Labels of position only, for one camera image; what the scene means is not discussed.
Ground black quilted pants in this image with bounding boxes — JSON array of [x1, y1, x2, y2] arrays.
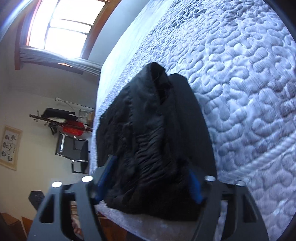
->
[[96, 62, 217, 221]]

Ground person's left hand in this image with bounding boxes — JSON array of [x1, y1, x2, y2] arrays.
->
[[71, 216, 84, 240]]

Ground black chrome chair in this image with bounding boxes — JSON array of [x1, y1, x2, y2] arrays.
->
[[55, 133, 89, 174]]

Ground red hanging bag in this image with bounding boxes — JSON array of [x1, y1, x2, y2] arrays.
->
[[63, 120, 84, 136]]

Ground white drying rack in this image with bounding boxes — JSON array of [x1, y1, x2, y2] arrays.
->
[[55, 97, 95, 127]]

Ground wooden coat rack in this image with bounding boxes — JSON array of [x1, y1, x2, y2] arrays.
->
[[29, 114, 93, 132]]

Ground black hanging jacket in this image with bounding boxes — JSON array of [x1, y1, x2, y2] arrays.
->
[[41, 108, 78, 121]]

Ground white window curtain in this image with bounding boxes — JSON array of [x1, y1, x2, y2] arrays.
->
[[20, 46, 102, 76]]

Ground wooden framed window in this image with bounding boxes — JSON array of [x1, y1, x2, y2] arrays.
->
[[15, 1, 120, 74]]

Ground quilted white bed mattress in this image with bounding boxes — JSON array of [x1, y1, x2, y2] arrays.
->
[[94, 1, 295, 240]]

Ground framed wall picture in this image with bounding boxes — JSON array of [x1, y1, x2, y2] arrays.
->
[[1, 125, 22, 171]]

